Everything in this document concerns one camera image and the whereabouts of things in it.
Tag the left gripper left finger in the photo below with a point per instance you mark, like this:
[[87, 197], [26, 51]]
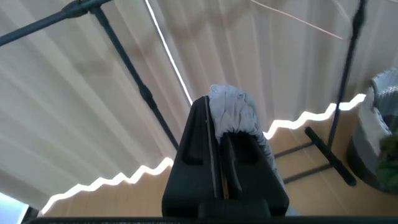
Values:
[[189, 180]]

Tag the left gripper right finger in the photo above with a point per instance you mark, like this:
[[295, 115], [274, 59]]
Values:
[[255, 180]]

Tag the pale grey shorts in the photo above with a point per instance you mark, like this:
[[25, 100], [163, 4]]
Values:
[[233, 109]]

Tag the black clothes rack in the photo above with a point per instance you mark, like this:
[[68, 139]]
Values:
[[146, 93]]

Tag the white laundry basket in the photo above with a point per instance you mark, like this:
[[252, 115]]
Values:
[[370, 124]]

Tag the beige curtain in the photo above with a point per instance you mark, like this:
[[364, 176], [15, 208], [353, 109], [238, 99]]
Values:
[[77, 109]]

